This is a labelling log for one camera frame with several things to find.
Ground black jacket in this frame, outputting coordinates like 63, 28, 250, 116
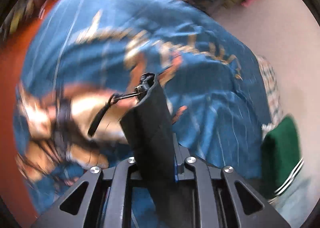
87, 73, 181, 227

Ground green varsity jacket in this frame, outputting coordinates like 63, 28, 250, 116
260, 115, 304, 201

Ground plaid checkered cloth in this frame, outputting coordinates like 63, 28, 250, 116
255, 55, 283, 126

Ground blue striped bed sheet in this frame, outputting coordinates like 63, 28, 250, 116
14, 0, 274, 227

